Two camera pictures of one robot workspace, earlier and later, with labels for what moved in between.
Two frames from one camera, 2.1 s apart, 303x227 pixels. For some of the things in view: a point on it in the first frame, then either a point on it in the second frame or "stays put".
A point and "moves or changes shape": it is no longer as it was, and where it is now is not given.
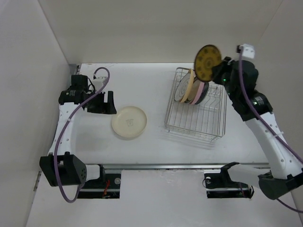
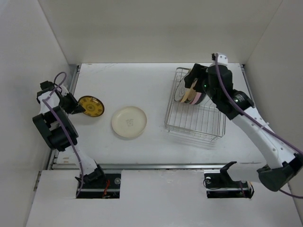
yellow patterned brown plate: (207, 56) moves or changes shape
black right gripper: (217, 69) -> (199, 71)
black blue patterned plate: (204, 93) stays put
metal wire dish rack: (207, 119) stays put
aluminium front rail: (172, 166) stays put
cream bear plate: (129, 122) stays put
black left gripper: (106, 108) -> (75, 103)
